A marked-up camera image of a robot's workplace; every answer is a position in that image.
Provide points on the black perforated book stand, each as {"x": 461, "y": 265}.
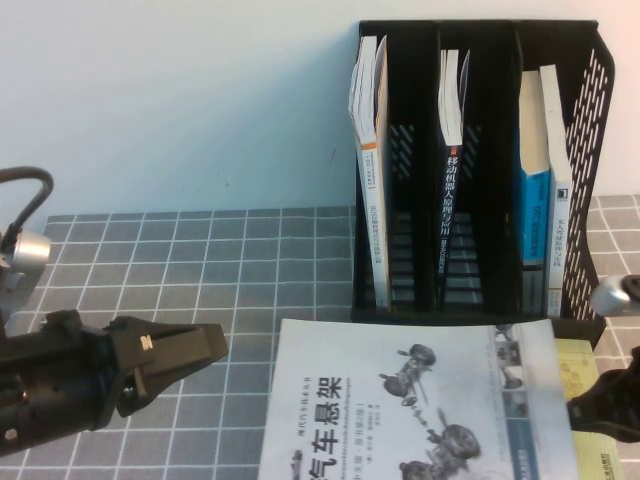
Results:
{"x": 427, "y": 200}

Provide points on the dark blue robotics book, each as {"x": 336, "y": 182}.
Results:
{"x": 452, "y": 200}

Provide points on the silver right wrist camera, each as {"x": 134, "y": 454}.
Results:
{"x": 612, "y": 297}

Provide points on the white spine book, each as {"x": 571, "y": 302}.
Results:
{"x": 561, "y": 230}

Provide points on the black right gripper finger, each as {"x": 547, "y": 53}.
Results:
{"x": 605, "y": 410}

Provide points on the yellow mechanical design book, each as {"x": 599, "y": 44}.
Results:
{"x": 575, "y": 360}

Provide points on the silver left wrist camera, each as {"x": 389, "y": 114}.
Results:
{"x": 27, "y": 252}

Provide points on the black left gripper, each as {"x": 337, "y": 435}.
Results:
{"x": 70, "y": 380}

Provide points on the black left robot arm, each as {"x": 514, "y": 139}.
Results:
{"x": 12, "y": 400}

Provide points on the bright blue spine book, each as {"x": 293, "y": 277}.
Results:
{"x": 537, "y": 210}

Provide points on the car suspension paperback book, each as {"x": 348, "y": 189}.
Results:
{"x": 400, "y": 400}

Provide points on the grey checked tablecloth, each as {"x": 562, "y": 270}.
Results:
{"x": 200, "y": 260}

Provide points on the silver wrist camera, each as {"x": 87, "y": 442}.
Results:
{"x": 27, "y": 252}
{"x": 612, "y": 297}

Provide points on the white and orange book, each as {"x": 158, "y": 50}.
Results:
{"x": 372, "y": 225}

